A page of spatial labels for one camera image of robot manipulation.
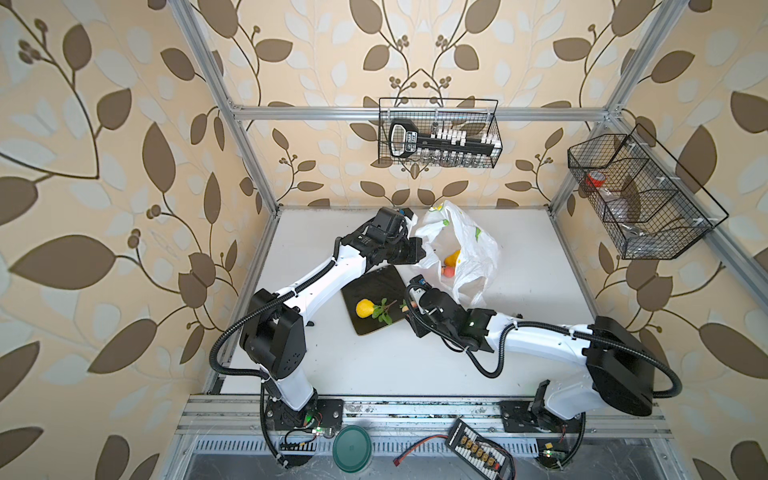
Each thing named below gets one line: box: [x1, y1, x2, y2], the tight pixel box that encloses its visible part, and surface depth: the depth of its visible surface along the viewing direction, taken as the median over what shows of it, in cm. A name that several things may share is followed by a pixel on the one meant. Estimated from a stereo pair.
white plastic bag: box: [414, 200, 500, 308], surface depth 81 cm
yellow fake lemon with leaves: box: [355, 298, 398, 325], surface depth 90 cm
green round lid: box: [333, 425, 373, 474], surface depth 63 cm
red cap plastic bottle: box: [586, 170, 637, 235], surface depth 83 cm
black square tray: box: [341, 265, 407, 309], surface depth 101 cm
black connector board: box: [444, 418, 513, 480], surface depth 70 cm
